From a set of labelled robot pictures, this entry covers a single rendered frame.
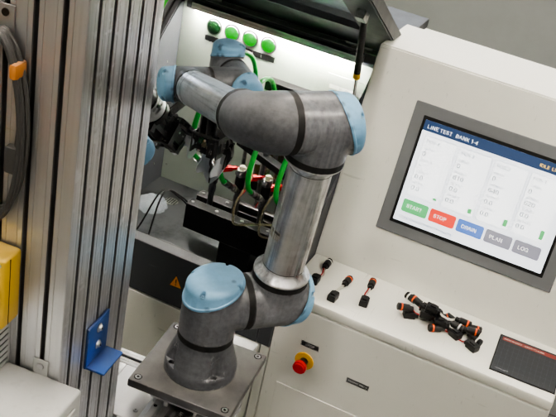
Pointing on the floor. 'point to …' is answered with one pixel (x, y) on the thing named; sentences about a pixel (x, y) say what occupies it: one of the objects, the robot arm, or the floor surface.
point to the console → (439, 69)
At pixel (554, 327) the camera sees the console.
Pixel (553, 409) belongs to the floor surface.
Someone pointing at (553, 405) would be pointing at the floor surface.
